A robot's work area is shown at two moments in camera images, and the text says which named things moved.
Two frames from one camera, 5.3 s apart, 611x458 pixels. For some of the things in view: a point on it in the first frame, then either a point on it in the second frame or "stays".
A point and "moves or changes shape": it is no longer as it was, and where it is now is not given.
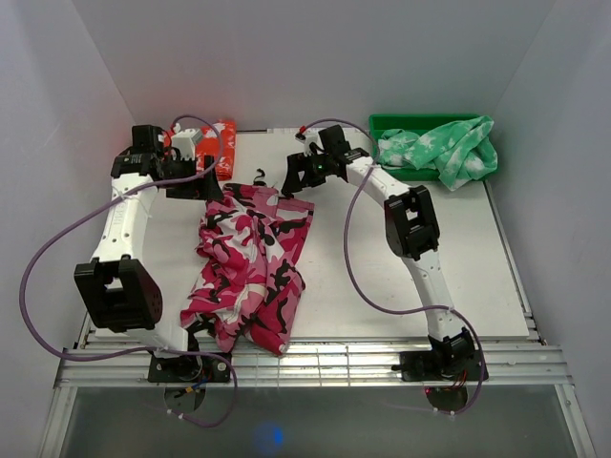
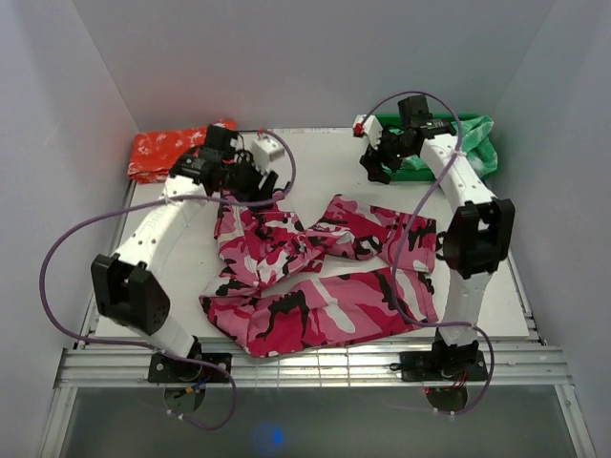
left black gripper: [209, 190] to [259, 178]
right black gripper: [294, 164] to [372, 159]
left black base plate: [189, 368] stays
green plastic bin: [414, 122] stays
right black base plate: [424, 366] stays
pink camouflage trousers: [249, 273] moves or changes shape
